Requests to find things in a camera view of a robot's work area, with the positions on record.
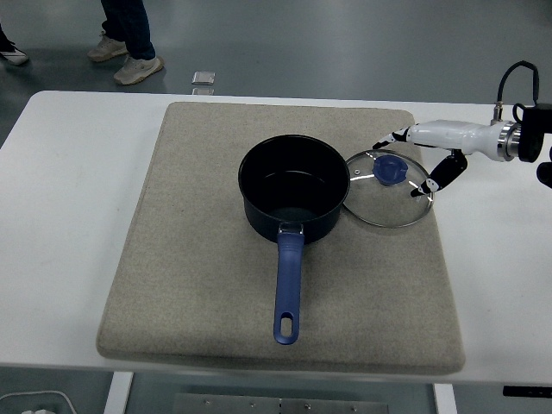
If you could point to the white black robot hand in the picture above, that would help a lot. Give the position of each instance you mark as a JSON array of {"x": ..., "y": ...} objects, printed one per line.
[{"x": 453, "y": 134}]

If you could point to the glass pot lid blue knob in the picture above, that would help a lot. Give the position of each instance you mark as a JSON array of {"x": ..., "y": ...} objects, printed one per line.
[{"x": 390, "y": 169}]

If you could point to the silver floor socket plate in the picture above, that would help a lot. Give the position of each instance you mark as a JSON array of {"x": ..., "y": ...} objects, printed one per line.
[{"x": 203, "y": 77}]

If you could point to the white table leg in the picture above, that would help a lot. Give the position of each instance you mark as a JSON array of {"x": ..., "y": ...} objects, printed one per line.
[
  {"x": 118, "y": 394},
  {"x": 445, "y": 401}
]

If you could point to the black bar under table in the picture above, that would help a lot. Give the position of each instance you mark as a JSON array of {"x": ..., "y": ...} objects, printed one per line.
[{"x": 528, "y": 391}]

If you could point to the beige fabric mat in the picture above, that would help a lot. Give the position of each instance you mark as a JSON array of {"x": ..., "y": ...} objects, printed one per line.
[{"x": 172, "y": 259}]

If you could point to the grey metal plate with screws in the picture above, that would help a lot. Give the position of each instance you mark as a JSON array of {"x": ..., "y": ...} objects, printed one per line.
[{"x": 280, "y": 405}]

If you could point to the person with beige shoes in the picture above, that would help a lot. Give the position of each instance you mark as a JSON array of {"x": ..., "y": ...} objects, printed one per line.
[{"x": 133, "y": 30}]

